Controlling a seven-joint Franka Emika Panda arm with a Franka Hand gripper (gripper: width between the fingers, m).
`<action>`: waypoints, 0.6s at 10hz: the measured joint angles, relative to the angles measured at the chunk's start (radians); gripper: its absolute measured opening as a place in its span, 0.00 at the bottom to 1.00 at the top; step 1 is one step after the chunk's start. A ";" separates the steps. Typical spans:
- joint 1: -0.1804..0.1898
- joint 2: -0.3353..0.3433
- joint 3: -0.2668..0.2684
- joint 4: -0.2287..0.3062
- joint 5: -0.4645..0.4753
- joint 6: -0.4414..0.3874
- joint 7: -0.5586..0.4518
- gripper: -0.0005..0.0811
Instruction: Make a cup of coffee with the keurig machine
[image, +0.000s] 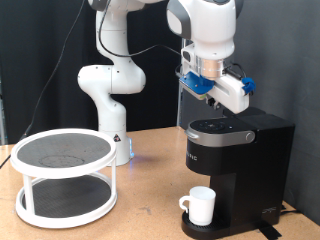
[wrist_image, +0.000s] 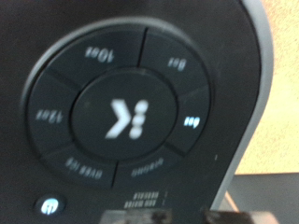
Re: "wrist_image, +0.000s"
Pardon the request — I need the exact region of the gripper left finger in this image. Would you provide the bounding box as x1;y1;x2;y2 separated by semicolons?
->
100;208;173;224

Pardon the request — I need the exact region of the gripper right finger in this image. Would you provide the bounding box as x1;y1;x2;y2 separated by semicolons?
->
202;210;280;224

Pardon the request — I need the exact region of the black Keurig coffee machine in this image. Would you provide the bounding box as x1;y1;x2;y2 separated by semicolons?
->
0;0;275;224

